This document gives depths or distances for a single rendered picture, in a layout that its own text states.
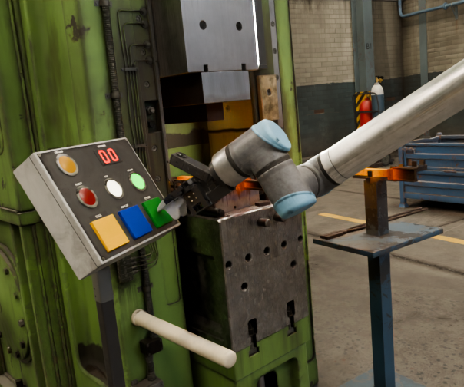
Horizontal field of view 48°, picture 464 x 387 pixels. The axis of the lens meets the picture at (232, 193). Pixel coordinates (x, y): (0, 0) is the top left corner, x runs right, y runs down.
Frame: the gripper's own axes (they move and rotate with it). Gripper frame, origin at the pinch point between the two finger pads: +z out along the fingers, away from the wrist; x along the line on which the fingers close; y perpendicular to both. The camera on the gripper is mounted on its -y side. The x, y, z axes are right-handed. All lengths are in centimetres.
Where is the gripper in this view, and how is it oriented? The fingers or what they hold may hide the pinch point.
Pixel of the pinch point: (160, 206)
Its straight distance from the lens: 132.4
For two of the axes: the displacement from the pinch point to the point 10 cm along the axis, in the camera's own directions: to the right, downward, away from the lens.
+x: 3.9, -1.9, 9.0
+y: 5.4, 8.4, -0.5
